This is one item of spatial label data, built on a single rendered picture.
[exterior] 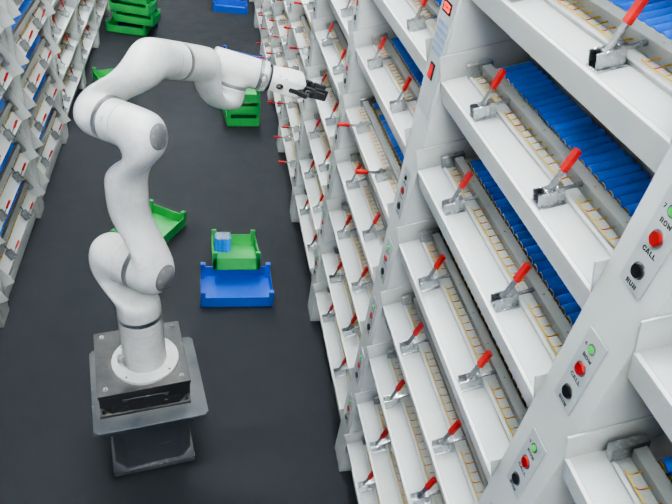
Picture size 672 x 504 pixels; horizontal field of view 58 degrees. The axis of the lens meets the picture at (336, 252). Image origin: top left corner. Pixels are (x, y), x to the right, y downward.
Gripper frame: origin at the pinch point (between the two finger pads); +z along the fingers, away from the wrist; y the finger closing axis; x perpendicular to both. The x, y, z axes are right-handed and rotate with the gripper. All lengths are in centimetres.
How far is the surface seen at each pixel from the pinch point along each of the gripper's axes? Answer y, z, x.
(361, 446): -60, 36, 84
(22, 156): 78, -91, 95
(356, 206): -13.8, 19.9, 26.9
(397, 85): -18.3, 14.2, -14.8
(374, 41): 10.9, 13.7, -15.5
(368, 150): -14.5, 15.7, 7.2
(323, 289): 12, 33, 84
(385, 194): -37.1, 15.9, 7.3
